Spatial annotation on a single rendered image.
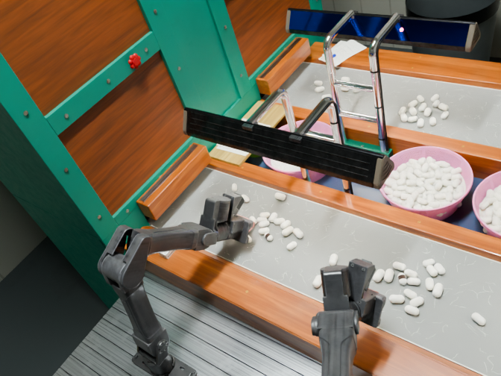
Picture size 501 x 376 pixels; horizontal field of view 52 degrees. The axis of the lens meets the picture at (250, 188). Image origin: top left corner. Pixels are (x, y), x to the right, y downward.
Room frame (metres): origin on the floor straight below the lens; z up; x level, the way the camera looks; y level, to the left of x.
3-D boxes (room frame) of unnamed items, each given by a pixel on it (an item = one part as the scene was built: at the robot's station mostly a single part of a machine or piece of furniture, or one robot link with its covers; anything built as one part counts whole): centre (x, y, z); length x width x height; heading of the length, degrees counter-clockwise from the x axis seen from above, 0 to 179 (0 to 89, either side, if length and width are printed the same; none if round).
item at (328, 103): (1.08, -0.17, 0.90); 0.20 x 0.19 x 0.45; 40
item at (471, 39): (1.40, -0.53, 1.08); 0.62 x 0.08 x 0.07; 40
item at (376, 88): (1.34, -0.47, 0.90); 0.20 x 0.19 x 0.45; 40
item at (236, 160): (1.52, -0.07, 0.77); 0.33 x 0.15 x 0.01; 130
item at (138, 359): (0.78, 0.40, 0.71); 0.20 x 0.07 x 0.08; 41
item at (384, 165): (1.04, -0.10, 1.08); 0.62 x 0.08 x 0.07; 40
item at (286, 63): (1.77, -0.30, 0.83); 0.30 x 0.06 x 0.07; 130
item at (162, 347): (0.79, 0.39, 0.77); 0.09 x 0.06 x 0.06; 40
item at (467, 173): (1.01, -0.49, 0.72); 0.27 x 0.27 x 0.10
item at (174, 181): (1.34, 0.22, 0.83); 0.30 x 0.06 x 0.07; 130
